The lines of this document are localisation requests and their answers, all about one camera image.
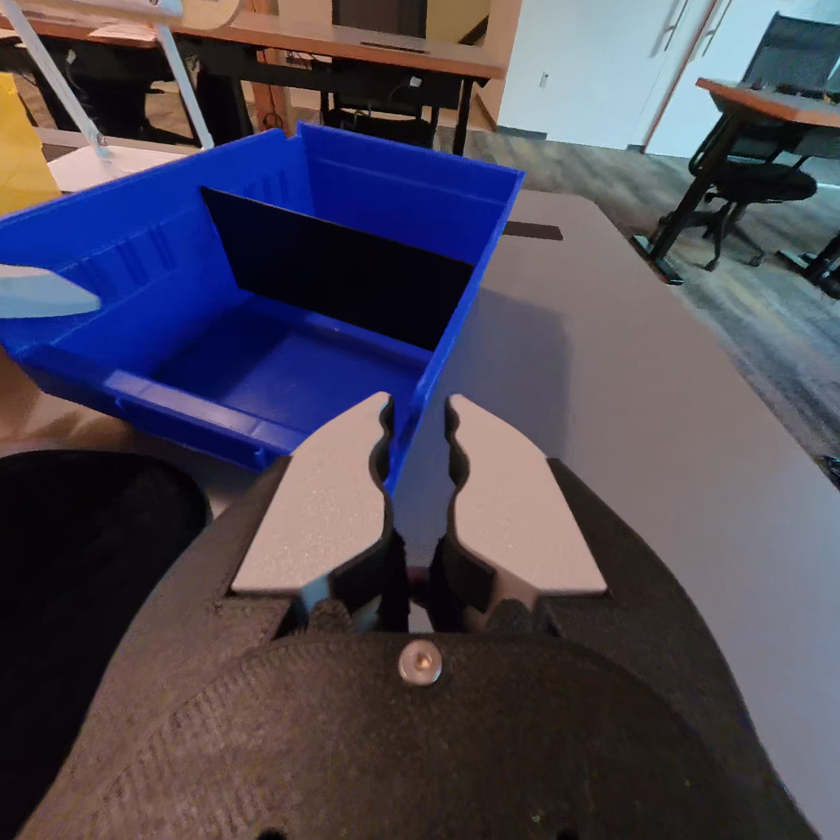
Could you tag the wooden desk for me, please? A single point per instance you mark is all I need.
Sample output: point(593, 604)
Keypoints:
point(774, 105)

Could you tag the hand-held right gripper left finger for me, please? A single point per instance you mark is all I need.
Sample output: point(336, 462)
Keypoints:
point(315, 512)

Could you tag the white poster board stand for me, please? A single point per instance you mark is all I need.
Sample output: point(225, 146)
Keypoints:
point(184, 85)

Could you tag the black office chair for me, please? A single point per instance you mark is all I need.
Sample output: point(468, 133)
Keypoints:
point(761, 177)

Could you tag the black tape strip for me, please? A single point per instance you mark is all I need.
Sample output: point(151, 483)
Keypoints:
point(535, 231)

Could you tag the black wrist rest pad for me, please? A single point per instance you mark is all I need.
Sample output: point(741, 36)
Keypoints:
point(79, 558)

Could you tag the wooden table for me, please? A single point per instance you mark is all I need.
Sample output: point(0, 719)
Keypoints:
point(367, 49)

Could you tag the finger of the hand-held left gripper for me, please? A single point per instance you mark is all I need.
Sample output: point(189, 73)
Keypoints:
point(39, 295)

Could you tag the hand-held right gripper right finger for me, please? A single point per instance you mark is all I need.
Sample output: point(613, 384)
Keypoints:
point(525, 518)

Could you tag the small yellow bin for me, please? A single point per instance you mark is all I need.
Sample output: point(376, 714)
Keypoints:
point(23, 157)

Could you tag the blue bin with divider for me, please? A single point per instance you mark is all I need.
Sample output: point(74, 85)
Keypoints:
point(262, 380)

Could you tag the black blue-bin divider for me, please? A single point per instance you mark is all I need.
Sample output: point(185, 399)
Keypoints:
point(341, 275)

